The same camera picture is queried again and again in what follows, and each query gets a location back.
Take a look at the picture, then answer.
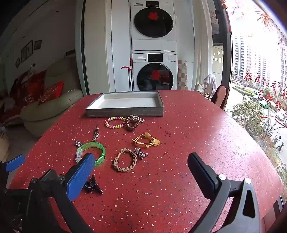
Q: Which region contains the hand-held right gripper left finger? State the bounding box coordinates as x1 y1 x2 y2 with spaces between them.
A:
21 152 96 233

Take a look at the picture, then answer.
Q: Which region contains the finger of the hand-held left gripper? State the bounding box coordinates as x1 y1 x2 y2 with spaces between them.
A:
6 154 25 172
38 169 57 182

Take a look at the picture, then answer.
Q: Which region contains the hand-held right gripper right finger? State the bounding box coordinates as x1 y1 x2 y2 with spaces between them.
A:
187 152 260 233

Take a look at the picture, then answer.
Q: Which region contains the green translucent bangle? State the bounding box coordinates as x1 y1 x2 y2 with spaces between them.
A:
75 142 106 168

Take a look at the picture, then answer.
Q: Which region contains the brown braided bracelet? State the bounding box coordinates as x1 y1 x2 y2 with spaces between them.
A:
112 148 137 173

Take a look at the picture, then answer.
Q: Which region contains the silver rhinestone hair clip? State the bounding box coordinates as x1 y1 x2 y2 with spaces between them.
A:
92 125 100 142

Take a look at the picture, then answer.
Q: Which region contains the yellow cord bracelet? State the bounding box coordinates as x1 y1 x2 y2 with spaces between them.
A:
132 132 160 149

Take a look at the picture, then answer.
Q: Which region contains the grey jewelry tray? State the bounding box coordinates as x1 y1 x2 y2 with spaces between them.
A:
85 91 164 118

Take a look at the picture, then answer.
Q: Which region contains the black hair clip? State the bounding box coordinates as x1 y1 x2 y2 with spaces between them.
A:
83 175 103 194

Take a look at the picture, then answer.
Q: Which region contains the beige sofa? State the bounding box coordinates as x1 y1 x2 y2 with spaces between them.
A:
20 57 84 137

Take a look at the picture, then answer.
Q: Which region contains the red patterned blanket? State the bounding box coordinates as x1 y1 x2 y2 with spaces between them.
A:
0 69 46 123

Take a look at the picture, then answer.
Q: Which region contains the brown chair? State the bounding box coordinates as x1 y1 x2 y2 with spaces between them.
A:
211 85 230 111

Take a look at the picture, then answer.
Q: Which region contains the red embroidered cushion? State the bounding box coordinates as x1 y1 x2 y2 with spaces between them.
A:
39 81 65 106

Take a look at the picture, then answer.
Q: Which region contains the silver clip on table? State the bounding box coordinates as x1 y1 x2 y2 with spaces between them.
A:
130 114 146 123

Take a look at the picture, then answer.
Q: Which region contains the white towel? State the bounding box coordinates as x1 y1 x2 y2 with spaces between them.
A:
203 74 217 90

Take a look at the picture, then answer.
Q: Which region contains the checkered cloth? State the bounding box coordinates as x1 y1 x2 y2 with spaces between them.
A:
178 59 188 91

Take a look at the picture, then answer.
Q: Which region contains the white washing machine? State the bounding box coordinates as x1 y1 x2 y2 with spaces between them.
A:
132 50 179 92

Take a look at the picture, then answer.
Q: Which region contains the white curtain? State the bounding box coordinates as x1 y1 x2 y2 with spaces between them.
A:
193 0 216 90

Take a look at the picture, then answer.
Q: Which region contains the white cabinet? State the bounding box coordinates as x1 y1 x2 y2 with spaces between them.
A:
84 0 133 95

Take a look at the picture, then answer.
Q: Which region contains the white dryer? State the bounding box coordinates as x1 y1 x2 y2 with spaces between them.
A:
130 0 177 51

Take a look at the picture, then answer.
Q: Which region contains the multicolour spiral hair tie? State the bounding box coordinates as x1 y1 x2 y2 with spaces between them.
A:
105 116 126 130

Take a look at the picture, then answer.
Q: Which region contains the brown spiral hair tie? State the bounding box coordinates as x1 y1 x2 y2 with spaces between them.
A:
125 116 140 132

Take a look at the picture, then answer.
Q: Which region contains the large picture frame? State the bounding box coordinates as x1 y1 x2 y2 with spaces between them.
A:
21 40 34 60

